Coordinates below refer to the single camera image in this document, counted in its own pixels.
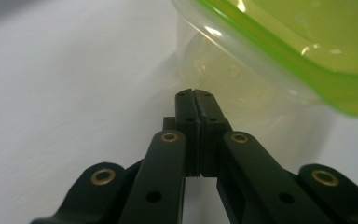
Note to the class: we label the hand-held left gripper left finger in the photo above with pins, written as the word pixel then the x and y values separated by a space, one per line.
pixel 167 161

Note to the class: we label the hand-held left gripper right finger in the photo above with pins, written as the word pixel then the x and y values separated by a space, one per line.
pixel 245 168

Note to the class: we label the green lidded plastic container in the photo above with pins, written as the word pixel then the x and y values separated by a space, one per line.
pixel 292 46

